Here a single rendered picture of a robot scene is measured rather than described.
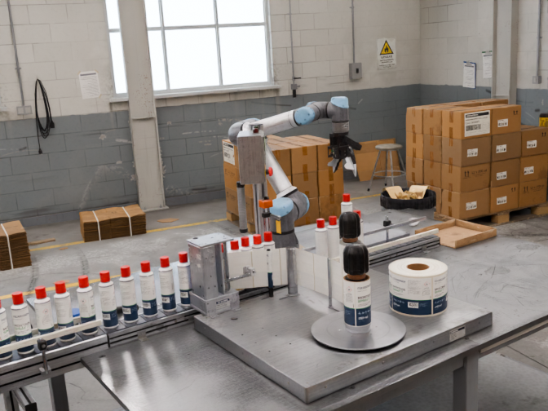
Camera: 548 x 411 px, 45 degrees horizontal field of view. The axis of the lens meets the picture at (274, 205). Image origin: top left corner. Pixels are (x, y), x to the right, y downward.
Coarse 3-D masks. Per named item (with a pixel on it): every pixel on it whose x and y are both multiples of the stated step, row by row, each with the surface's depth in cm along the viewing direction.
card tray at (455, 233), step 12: (420, 228) 330; (432, 228) 335; (444, 228) 341; (456, 228) 339; (468, 228) 338; (480, 228) 331; (492, 228) 325; (444, 240) 321; (456, 240) 320; (468, 240) 313; (480, 240) 318
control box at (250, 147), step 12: (240, 132) 263; (252, 132) 261; (240, 144) 252; (252, 144) 252; (240, 156) 253; (252, 156) 253; (264, 156) 259; (240, 168) 254; (252, 168) 254; (264, 168) 255; (240, 180) 256; (252, 180) 255; (264, 180) 256
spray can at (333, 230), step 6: (330, 216) 280; (330, 222) 278; (336, 222) 279; (330, 228) 278; (336, 228) 278; (330, 234) 279; (336, 234) 278; (330, 240) 279; (336, 240) 279; (330, 246) 280; (336, 246) 280; (330, 252) 281; (336, 252) 280; (330, 258) 281
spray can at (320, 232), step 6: (318, 222) 275; (324, 222) 275; (318, 228) 276; (324, 228) 275; (318, 234) 275; (324, 234) 275; (318, 240) 276; (324, 240) 276; (318, 246) 277; (324, 246) 276; (318, 252) 277; (324, 252) 277
